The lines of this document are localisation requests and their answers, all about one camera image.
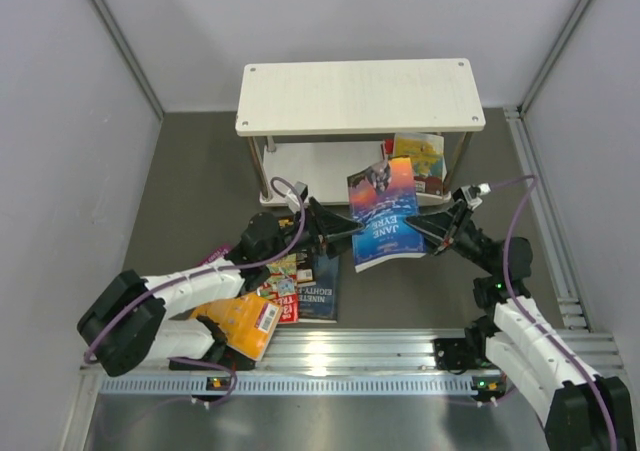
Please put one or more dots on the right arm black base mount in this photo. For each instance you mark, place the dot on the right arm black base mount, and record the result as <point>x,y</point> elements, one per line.
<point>459,355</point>

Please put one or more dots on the purple treehouse book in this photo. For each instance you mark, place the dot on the purple treehouse book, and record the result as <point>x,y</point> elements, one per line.
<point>217,253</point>

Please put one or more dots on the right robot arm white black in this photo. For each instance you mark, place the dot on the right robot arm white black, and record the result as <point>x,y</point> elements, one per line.
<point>578,407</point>

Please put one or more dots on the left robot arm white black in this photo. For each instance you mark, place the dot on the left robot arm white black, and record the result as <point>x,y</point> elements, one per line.
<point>135,320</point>

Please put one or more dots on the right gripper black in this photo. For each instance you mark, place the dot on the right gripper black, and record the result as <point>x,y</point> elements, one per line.
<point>446,227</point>

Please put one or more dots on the aluminium rail base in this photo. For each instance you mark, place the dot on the aluminium rail base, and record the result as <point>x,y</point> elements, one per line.
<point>322,362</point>

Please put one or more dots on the red treehouse book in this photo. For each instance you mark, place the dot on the red treehouse book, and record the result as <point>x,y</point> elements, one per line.
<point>281,288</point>

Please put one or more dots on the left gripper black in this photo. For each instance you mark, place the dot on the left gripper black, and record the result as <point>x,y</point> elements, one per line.
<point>325,224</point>

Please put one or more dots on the dark blue Nineteen Eighty-Four book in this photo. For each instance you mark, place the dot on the dark blue Nineteen Eighty-Four book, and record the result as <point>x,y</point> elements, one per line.
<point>319,303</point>

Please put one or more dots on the red white book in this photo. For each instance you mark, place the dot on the red white book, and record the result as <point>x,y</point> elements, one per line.
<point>387,147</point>

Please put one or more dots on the blue Jane Eyre book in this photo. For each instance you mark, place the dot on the blue Jane Eyre book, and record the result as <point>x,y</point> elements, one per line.
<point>381,197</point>

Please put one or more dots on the black treehouse book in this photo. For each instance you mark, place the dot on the black treehouse book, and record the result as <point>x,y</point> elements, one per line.
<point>305,268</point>

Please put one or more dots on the white two-tier shelf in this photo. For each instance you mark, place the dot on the white two-tier shelf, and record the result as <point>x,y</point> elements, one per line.
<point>319,122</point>

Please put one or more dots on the yellow brown paperback book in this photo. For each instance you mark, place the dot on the yellow brown paperback book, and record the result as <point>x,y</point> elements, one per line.
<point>426,153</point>

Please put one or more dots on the orange yellow book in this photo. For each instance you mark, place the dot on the orange yellow book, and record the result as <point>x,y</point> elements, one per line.
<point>248,322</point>

